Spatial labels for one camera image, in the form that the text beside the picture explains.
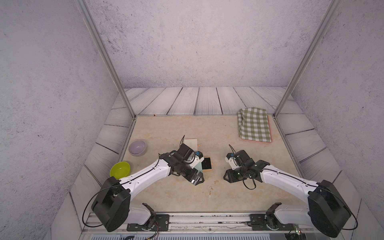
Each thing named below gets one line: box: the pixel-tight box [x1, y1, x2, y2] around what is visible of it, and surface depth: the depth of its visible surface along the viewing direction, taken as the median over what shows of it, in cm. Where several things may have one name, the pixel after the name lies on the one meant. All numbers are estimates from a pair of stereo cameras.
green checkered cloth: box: [237, 107, 272, 143], surface depth 117 cm
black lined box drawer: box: [201, 156, 213, 173], surface depth 93 cm
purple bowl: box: [128, 139, 147, 157], surface depth 100 cm
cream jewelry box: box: [183, 139, 198, 151], surface depth 102 cm
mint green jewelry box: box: [193, 162, 203, 175], surface depth 75 cm
